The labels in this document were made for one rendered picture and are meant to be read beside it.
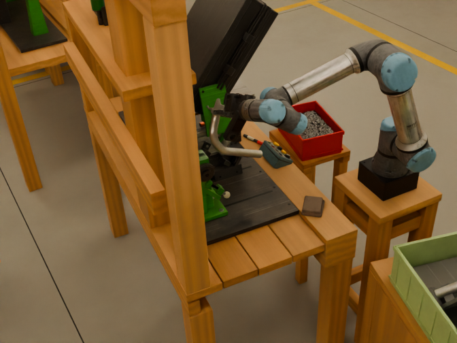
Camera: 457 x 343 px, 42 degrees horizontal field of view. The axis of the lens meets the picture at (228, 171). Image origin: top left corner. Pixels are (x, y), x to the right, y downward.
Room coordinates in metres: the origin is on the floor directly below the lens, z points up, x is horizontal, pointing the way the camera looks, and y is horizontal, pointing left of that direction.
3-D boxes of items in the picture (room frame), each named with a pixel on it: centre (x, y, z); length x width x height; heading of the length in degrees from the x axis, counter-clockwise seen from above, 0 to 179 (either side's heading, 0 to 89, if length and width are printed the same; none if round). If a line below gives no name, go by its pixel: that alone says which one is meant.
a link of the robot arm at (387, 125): (1.98, -0.67, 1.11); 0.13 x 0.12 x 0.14; 18
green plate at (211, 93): (2.18, 0.05, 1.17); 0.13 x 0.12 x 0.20; 23
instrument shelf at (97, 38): (2.13, 0.38, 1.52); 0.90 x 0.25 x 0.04; 23
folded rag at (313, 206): (1.80, -0.32, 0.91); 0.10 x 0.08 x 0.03; 163
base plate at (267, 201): (2.23, 0.14, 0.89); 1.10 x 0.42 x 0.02; 23
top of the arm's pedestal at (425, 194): (1.99, -0.67, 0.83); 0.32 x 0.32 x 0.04; 25
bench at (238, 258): (2.23, 0.14, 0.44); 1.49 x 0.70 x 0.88; 23
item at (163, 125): (2.11, 0.41, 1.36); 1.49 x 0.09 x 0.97; 23
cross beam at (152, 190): (2.08, 0.48, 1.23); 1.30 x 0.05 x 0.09; 23
